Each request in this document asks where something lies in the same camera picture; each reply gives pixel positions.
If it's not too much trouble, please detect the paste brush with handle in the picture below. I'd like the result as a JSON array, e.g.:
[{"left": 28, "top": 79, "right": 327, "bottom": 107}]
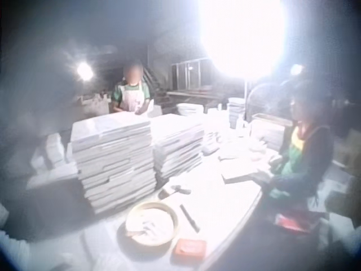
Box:
[{"left": 158, "top": 185, "right": 192, "bottom": 199}]

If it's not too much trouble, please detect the round lamp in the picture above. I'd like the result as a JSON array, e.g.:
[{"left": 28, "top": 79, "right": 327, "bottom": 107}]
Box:
[{"left": 76, "top": 61, "right": 94, "bottom": 80}]

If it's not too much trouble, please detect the tall stack of white boards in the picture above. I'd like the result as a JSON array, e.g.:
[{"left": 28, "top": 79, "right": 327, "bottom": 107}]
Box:
[{"left": 70, "top": 112, "right": 157, "bottom": 215}]

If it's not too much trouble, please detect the orange square box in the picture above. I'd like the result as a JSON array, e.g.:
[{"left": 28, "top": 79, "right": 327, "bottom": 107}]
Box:
[{"left": 172, "top": 238, "right": 206, "bottom": 264}]

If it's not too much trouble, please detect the black flat stick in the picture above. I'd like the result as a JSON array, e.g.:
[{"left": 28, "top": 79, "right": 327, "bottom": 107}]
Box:
[{"left": 179, "top": 204, "right": 200, "bottom": 233}]

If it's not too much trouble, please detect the red stool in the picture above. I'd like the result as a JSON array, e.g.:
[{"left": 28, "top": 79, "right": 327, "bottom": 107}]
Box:
[{"left": 275, "top": 210, "right": 322, "bottom": 234}]

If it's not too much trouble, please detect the metal frame rack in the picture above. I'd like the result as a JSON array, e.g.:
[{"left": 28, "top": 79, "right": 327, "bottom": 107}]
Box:
[{"left": 171, "top": 58, "right": 215, "bottom": 91}]

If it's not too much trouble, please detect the round bowl of white paste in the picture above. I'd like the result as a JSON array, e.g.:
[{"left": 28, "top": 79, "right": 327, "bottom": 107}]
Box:
[{"left": 125, "top": 200, "right": 179, "bottom": 246}]

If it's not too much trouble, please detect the low stack of white boards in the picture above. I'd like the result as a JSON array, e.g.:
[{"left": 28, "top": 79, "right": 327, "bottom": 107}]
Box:
[{"left": 150, "top": 113, "right": 205, "bottom": 181}]

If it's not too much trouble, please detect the white flat board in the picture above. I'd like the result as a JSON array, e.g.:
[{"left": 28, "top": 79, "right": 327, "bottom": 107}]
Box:
[{"left": 221, "top": 166, "right": 271, "bottom": 184}]

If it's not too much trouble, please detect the metal staircase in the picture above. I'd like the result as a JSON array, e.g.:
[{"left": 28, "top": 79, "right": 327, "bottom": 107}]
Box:
[{"left": 143, "top": 66, "right": 173, "bottom": 110}]

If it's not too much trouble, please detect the stack of white plates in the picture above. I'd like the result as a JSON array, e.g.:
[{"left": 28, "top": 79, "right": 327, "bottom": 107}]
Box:
[{"left": 177, "top": 103, "right": 204, "bottom": 117}]

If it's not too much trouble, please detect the stack of white sheets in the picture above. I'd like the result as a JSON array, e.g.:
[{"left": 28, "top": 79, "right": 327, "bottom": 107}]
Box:
[{"left": 250, "top": 112, "right": 291, "bottom": 152}]

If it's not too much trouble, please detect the heap of white boxes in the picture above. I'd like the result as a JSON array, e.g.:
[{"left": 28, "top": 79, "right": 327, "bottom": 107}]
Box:
[{"left": 30, "top": 131, "right": 74, "bottom": 178}]

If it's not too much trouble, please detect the stack of white trays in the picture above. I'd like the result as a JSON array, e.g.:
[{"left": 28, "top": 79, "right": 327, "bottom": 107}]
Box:
[{"left": 227, "top": 97, "right": 246, "bottom": 129}]

